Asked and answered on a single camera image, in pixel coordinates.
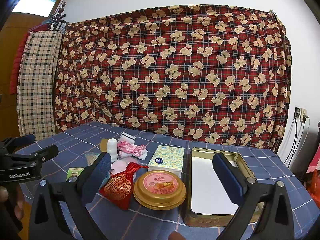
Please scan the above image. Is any red gold drawstring pouch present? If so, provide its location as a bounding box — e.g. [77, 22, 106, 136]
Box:
[99, 162, 150, 211]

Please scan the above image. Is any black board with pink print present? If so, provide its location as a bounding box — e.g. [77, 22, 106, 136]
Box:
[309, 121, 320, 174]

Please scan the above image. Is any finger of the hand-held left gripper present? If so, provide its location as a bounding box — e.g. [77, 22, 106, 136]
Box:
[5, 144, 59, 167]
[5, 134, 36, 153]

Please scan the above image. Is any red plaid bear print blanket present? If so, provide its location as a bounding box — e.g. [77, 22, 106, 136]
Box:
[54, 4, 292, 154]

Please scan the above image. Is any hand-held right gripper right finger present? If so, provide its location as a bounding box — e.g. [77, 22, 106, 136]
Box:
[212, 152, 295, 240]

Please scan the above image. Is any brown wooden door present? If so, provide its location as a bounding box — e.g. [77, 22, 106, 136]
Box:
[0, 11, 50, 140]

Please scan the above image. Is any dark wooden coat rack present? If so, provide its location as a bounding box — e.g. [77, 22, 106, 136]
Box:
[47, 1, 68, 33]

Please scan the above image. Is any small green carton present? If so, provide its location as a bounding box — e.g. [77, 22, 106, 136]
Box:
[66, 167, 85, 182]

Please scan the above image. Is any red plastic bag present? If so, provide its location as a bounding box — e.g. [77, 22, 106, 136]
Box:
[306, 169, 320, 208]

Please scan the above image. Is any blue checked tablecloth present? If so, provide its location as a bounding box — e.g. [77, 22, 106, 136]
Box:
[14, 121, 317, 240]

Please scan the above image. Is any beige black checkered cloth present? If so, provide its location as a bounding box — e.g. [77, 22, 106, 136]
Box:
[16, 30, 63, 142]

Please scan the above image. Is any person's left hand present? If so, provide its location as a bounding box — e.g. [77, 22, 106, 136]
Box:
[0, 184, 25, 230]

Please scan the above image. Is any pink and white mesh cloth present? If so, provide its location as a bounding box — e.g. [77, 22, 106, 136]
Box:
[117, 141, 148, 161]

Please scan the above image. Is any white power cable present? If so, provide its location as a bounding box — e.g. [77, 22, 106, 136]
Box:
[289, 116, 310, 168]

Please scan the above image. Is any black power cable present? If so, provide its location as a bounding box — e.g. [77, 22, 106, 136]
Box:
[284, 116, 300, 167]

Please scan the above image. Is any yellow blue tissue pack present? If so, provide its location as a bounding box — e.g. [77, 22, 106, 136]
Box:
[147, 145, 185, 180]

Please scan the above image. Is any clear cotton swab pack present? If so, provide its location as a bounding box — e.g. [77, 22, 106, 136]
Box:
[85, 151, 103, 167]

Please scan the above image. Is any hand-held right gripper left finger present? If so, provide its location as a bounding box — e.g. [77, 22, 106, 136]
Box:
[29, 152, 112, 240]

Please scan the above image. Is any gold rectangular tin box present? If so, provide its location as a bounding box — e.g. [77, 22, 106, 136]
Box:
[184, 147, 265, 228]

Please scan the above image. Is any red padded jacket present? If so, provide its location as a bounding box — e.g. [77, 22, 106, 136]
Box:
[9, 31, 29, 95]

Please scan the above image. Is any transom window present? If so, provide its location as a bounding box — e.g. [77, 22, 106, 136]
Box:
[11, 0, 63, 14]

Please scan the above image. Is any white bandage roll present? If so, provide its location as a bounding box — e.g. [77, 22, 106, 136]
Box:
[107, 138, 118, 162]

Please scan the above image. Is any white sponge with black stripe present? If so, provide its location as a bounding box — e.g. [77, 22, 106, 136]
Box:
[117, 133, 135, 144]

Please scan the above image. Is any white wall socket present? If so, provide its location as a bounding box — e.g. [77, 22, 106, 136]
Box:
[294, 106, 307, 123]

